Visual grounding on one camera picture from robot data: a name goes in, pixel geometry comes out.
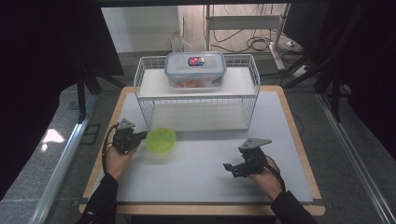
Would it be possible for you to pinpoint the bundle of black floor cables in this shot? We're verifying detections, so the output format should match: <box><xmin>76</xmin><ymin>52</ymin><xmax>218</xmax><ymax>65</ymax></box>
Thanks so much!
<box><xmin>211</xmin><ymin>29</ymin><xmax>281</xmax><ymax>54</ymax></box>

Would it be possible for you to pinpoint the person's left hand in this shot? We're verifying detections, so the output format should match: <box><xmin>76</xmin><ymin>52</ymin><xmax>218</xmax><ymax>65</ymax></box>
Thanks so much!
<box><xmin>104</xmin><ymin>147</ymin><xmax>138</xmax><ymax>181</ymax></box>

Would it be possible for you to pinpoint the aluminium rail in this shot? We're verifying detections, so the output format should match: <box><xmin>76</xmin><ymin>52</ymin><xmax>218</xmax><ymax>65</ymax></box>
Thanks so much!
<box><xmin>28</xmin><ymin>92</ymin><xmax>98</xmax><ymax>224</ymax></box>
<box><xmin>315</xmin><ymin>92</ymin><xmax>396</xmax><ymax>224</ymax></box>

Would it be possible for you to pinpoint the white power strip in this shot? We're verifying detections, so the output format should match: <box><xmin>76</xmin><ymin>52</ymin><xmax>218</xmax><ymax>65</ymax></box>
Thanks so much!
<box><xmin>291</xmin><ymin>64</ymin><xmax>311</xmax><ymax>78</ymax></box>

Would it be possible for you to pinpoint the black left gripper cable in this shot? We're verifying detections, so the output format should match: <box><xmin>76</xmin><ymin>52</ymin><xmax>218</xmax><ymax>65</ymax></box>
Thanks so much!
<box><xmin>102</xmin><ymin>123</ymin><xmax>120</xmax><ymax>175</ymax></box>

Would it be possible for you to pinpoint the person's right hand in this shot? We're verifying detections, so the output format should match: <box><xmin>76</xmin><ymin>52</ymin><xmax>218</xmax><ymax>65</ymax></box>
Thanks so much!
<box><xmin>247</xmin><ymin>164</ymin><xmax>284</xmax><ymax>202</ymax></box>

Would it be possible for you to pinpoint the white metal desk frame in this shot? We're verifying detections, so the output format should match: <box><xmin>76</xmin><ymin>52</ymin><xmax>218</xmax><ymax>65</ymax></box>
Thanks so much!
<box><xmin>204</xmin><ymin>3</ymin><xmax>289</xmax><ymax>72</ymax></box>

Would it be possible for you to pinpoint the clear box with blue-trimmed lid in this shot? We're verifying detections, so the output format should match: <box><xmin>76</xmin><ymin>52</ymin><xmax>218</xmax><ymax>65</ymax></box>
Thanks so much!
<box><xmin>163</xmin><ymin>50</ymin><xmax>228</xmax><ymax>90</ymax></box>

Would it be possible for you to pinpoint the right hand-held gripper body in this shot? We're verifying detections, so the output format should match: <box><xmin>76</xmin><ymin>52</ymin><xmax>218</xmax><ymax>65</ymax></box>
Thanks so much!
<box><xmin>238</xmin><ymin>137</ymin><xmax>274</xmax><ymax>177</ymax></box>

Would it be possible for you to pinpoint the black metal stand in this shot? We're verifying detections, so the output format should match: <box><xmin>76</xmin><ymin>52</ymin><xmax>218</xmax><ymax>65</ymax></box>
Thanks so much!
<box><xmin>330</xmin><ymin>69</ymin><xmax>345</xmax><ymax>123</ymax></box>
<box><xmin>74</xmin><ymin>60</ymin><xmax>106</xmax><ymax>124</ymax></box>

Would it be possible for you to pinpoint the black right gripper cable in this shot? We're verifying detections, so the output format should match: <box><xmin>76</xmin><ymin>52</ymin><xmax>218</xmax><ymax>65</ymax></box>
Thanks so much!
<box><xmin>264</xmin><ymin>154</ymin><xmax>288</xmax><ymax>193</ymax></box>

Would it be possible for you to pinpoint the white wire shelf rack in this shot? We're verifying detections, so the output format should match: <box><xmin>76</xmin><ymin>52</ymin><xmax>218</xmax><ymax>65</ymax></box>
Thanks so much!
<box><xmin>134</xmin><ymin>53</ymin><xmax>262</xmax><ymax>133</ymax></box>

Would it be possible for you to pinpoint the dark curtain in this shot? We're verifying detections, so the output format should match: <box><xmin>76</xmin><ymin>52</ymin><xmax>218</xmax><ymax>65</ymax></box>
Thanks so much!
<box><xmin>314</xmin><ymin>0</ymin><xmax>396</xmax><ymax>160</ymax></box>
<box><xmin>0</xmin><ymin>0</ymin><xmax>125</xmax><ymax>200</ymax></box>

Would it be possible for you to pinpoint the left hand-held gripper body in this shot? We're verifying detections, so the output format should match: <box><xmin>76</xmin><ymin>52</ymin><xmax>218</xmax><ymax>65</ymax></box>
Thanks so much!
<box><xmin>111</xmin><ymin>118</ymin><xmax>140</xmax><ymax>155</ymax></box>

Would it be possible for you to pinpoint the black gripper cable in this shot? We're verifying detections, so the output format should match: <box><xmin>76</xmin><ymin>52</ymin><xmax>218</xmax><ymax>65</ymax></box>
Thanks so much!
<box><xmin>102</xmin><ymin>123</ymin><xmax>120</xmax><ymax>175</ymax></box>
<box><xmin>264</xmin><ymin>154</ymin><xmax>288</xmax><ymax>193</ymax></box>

